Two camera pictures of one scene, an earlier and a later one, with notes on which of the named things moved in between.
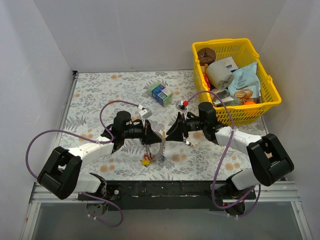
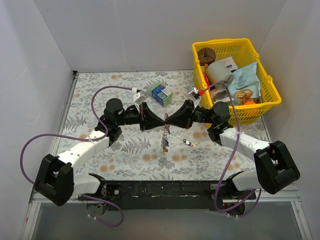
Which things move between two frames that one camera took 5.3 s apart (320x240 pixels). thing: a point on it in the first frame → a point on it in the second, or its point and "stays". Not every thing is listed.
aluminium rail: [285, 193] stays
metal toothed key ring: [152, 157] → [165, 134]
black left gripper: [146, 132] → [143, 116]
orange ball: [249, 102] stays
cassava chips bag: [246, 84] stays
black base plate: [156, 195] stays
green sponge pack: [160, 94] stays
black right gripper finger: [176, 131] → [183, 118]
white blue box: [230, 63] stays
